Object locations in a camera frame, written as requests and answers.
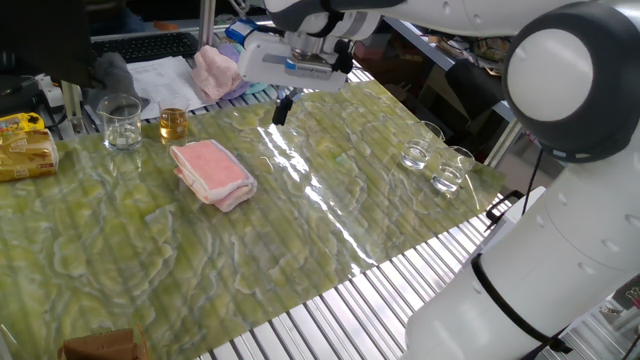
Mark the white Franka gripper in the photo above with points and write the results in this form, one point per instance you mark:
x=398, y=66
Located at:
x=260, y=60

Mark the pink cloth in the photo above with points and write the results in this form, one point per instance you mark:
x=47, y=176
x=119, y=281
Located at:
x=212, y=170

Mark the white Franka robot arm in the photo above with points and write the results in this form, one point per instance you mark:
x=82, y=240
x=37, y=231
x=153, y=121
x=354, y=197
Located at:
x=575, y=240

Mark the teal cloth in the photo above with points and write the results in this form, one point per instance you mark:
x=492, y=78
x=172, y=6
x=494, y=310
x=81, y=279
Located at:
x=257, y=88

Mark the purple cloth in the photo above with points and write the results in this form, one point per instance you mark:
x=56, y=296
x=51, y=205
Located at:
x=229, y=51

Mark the grey cloth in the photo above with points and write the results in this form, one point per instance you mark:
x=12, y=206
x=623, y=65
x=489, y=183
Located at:
x=112, y=72

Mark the pale pink towel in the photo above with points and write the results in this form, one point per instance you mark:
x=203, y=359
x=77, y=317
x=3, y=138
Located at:
x=215, y=72

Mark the blue and white pack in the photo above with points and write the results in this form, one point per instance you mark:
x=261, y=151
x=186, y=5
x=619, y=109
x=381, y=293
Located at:
x=240, y=30

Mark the glass beaker amber liquid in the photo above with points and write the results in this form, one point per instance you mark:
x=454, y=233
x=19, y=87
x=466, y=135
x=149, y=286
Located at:
x=173, y=125

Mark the white printed paper sheet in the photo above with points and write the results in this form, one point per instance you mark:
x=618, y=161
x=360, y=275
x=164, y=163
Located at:
x=160, y=80

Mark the small clear glass beaker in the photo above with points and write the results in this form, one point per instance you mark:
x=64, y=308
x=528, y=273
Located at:
x=415, y=155
x=446, y=177

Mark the small orange object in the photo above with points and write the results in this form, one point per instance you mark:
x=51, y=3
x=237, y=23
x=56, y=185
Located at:
x=166, y=25

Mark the grey metal shelf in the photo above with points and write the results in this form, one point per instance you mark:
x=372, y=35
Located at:
x=425, y=47

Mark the black computer keyboard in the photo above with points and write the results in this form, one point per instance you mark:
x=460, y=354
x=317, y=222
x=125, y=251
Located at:
x=145, y=47

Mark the large glass beaker clear water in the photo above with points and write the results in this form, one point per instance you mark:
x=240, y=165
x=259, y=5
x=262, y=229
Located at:
x=122, y=135

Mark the seated person blue jeans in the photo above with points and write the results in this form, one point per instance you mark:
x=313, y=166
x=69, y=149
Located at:
x=115, y=20

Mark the green marble pattern mat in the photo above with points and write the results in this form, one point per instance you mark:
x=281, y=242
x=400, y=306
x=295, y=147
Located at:
x=150, y=250

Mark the short aluminium profile upright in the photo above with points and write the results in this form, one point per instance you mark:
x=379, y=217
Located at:
x=72, y=107

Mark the white power strip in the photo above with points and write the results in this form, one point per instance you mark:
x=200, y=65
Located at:
x=50, y=90

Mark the black monitor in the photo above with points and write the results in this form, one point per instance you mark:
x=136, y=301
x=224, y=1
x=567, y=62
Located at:
x=40, y=35

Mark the yellow bread package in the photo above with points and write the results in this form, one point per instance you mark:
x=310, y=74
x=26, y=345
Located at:
x=25, y=155

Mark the yellow printed box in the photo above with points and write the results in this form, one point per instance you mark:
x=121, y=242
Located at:
x=20, y=122

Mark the brown cardboard box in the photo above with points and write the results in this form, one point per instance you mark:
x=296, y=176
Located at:
x=100, y=347

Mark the aluminium frame post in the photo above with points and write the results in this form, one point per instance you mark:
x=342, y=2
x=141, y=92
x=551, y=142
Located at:
x=206, y=22

